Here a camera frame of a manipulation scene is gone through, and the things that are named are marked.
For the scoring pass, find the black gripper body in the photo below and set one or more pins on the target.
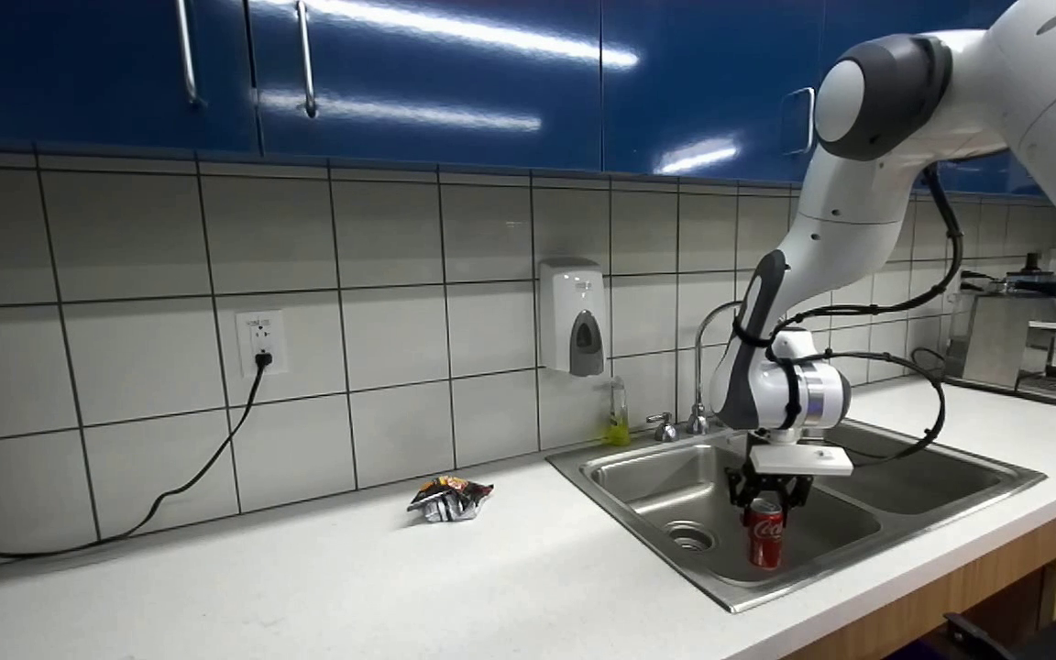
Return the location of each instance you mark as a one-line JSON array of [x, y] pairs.
[[748, 482]]

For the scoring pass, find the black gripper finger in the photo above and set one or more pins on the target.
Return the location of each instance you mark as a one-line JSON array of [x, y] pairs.
[[742, 508], [794, 502]]

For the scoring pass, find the red cola can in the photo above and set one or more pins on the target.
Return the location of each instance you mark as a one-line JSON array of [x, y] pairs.
[[762, 521]]

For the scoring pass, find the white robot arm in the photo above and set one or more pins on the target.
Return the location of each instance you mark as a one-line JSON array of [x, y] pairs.
[[885, 120]]

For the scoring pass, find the stainless steel double sink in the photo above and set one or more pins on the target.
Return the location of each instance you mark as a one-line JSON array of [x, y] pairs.
[[674, 502]]

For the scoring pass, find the chrome sink faucet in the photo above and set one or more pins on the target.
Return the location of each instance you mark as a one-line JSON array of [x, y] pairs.
[[699, 420]]

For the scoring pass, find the green dish soap bottle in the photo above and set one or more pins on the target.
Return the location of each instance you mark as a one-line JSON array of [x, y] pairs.
[[613, 431]]

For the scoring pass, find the black chair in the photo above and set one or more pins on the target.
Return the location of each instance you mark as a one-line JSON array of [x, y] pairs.
[[962, 640]]

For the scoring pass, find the wooden lower cabinet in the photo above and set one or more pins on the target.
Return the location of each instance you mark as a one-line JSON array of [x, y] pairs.
[[1009, 592]]

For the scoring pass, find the silver coffee machine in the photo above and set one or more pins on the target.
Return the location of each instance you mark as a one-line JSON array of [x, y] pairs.
[[1004, 333]]

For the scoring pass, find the crumpled snack wrapper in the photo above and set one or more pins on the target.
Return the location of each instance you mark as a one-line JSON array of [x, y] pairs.
[[449, 502]]

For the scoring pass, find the blue upper cabinets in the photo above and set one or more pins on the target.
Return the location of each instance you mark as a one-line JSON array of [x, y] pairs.
[[680, 90]]

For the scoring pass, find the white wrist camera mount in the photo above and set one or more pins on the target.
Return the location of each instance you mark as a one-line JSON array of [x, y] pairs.
[[799, 459]]

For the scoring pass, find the white wall soap dispenser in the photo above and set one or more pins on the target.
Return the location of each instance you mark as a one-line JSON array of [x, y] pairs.
[[572, 321]]

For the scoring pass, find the white wall outlet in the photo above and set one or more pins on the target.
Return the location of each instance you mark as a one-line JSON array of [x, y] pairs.
[[261, 344]]

